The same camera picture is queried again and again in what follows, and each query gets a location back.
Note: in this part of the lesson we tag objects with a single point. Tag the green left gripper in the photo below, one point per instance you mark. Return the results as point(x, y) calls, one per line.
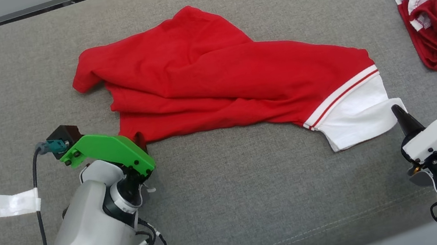
point(112, 151)

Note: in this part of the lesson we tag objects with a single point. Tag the red shirt with white sleeves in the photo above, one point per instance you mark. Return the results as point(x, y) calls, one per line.
point(215, 78)

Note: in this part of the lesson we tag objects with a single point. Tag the grey fabric sofa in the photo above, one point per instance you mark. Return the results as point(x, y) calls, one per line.
point(259, 204)

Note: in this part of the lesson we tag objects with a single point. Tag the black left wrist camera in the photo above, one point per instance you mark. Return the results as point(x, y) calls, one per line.
point(65, 134)

